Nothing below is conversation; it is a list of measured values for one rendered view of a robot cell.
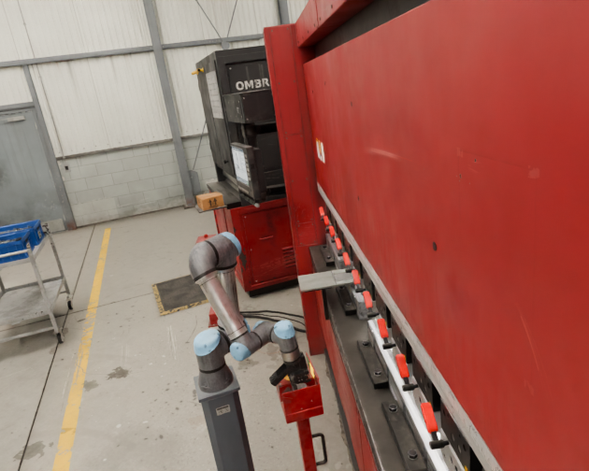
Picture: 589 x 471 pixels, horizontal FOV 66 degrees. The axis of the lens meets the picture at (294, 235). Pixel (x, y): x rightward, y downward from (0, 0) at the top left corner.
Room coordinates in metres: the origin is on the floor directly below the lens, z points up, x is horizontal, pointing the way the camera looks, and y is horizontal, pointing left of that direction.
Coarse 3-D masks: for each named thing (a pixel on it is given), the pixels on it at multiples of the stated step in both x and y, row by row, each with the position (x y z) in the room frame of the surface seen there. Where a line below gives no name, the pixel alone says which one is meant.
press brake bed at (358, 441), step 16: (320, 304) 2.66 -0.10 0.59; (320, 320) 2.87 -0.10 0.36; (336, 336) 1.91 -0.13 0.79; (336, 352) 1.99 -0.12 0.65; (336, 368) 2.10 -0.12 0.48; (336, 384) 2.54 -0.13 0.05; (352, 400) 1.53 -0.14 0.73; (352, 416) 1.59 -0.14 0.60; (352, 432) 1.66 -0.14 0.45; (352, 448) 1.98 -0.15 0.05; (368, 448) 1.24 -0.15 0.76; (352, 464) 1.90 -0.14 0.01; (368, 464) 1.28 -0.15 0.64
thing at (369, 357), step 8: (360, 344) 1.64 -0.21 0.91; (360, 352) 1.62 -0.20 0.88; (368, 352) 1.58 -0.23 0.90; (368, 360) 1.53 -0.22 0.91; (376, 360) 1.52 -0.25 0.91; (368, 368) 1.47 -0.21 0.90; (376, 368) 1.47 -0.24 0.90; (376, 376) 1.42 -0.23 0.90; (384, 376) 1.41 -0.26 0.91; (376, 384) 1.38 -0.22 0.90; (384, 384) 1.38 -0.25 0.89
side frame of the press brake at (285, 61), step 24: (288, 24) 2.99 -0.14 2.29; (288, 48) 2.99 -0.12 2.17; (312, 48) 2.99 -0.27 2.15; (288, 72) 2.99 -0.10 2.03; (288, 96) 2.99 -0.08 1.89; (288, 120) 2.98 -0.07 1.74; (288, 144) 2.98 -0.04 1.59; (288, 168) 2.99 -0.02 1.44; (312, 168) 2.99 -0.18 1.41; (288, 192) 2.98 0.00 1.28; (312, 192) 2.99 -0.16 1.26; (312, 216) 2.99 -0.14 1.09; (312, 240) 2.99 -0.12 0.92; (312, 312) 2.98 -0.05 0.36; (312, 336) 2.98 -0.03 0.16
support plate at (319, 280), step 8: (328, 272) 2.21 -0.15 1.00; (336, 272) 2.20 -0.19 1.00; (344, 272) 2.18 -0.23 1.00; (304, 280) 2.15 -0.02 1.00; (312, 280) 2.13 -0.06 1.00; (320, 280) 2.12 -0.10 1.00; (328, 280) 2.10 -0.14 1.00; (344, 280) 2.08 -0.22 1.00; (304, 288) 2.06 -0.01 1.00; (312, 288) 2.04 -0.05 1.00; (320, 288) 2.04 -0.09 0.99
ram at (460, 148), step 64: (448, 0) 0.74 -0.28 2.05; (512, 0) 0.56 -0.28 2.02; (576, 0) 0.45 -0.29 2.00; (320, 64) 2.21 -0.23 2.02; (384, 64) 1.12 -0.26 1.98; (448, 64) 0.75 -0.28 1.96; (512, 64) 0.56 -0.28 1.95; (576, 64) 0.45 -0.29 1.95; (320, 128) 2.48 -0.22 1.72; (384, 128) 1.16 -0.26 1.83; (448, 128) 0.76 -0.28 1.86; (512, 128) 0.56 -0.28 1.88; (576, 128) 0.44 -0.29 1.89; (320, 192) 2.87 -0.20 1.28; (384, 192) 1.20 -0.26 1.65; (448, 192) 0.76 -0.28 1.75; (512, 192) 0.55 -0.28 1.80; (576, 192) 0.44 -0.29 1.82; (384, 256) 1.26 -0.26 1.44; (448, 256) 0.77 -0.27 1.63; (512, 256) 0.55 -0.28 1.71; (576, 256) 0.43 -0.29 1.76; (448, 320) 0.78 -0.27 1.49; (512, 320) 0.55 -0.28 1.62; (576, 320) 0.42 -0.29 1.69; (448, 384) 0.79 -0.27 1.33; (512, 384) 0.54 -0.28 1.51; (576, 384) 0.41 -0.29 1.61; (512, 448) 0.54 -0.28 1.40; (576, 448) 0.41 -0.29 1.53
